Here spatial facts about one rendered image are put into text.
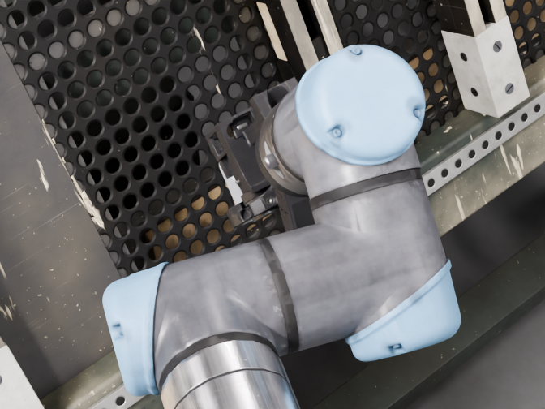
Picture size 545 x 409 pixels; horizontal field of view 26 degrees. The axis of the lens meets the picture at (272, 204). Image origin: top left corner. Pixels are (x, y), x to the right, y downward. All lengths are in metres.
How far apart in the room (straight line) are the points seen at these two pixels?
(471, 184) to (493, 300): 0.70
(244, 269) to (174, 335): 0.06
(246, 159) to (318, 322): 0.23
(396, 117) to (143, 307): 0.19
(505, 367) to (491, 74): 1.00
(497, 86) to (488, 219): 1.05
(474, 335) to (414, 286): 1.57
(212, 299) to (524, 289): 1.69
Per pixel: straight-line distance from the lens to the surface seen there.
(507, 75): 1.63
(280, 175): 0.83
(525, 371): 2.49
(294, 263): 0.72
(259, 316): 0.71
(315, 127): 0.72
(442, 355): 2.27
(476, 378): 2.46
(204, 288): 0.71
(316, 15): 1.43
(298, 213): 0.89
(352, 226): 0.73
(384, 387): 2.23
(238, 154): 0.92
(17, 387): 1.37
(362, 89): 0.72
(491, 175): 1.68
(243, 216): 0.95
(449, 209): 1.65
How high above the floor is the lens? 2.20
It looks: 57 degrees down
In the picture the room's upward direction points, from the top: straight up
